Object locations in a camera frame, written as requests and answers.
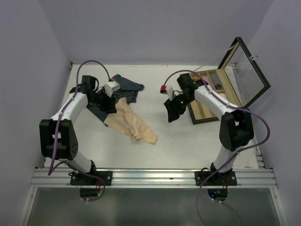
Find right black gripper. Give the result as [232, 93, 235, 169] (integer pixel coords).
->
[165, 92, 194, 121]

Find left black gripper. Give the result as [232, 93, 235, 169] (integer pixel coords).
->
[90, 88, 117, 114]

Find beige underwear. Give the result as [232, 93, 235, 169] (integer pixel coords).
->
[104, 97, 158, 145]

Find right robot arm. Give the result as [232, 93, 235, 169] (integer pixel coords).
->
[160, 74, 254, 185]

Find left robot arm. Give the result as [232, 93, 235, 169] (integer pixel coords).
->
[39, 75, 120, 185]

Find rolled orange underwear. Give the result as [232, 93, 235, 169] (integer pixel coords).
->
[191, 75, 200, 81]

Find rolled pink underwear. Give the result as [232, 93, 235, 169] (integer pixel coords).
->
[200, 73, 210, 83]

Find rolled grey underwear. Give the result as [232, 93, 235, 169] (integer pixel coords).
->
[210, 74, 222, 90]

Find blue striped boxer shorts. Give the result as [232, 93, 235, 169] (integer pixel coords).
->
[87, 74, 144, 122]

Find black wooden compartment box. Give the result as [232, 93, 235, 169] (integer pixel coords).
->
[179, 36, 271, 125]

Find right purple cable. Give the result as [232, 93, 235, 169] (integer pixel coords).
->
[163, 69, 270, 226]

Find purple cable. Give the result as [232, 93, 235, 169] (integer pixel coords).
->
[48, 60, 112, 202]
[163, 69, 270, 226]

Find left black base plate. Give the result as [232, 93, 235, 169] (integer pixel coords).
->
[68, 171, 113, 186]

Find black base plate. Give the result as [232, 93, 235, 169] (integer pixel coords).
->
[68, 171, 113, 186]
[194, 170, 238, 186]

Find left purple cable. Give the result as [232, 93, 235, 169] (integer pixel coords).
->
[48, 60, 112, 202]

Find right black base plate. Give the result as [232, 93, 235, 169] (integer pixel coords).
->
[194, 170, 238, 186]

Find aluminium mounting rail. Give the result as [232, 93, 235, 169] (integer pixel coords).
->
[30, 168, 277, 188]

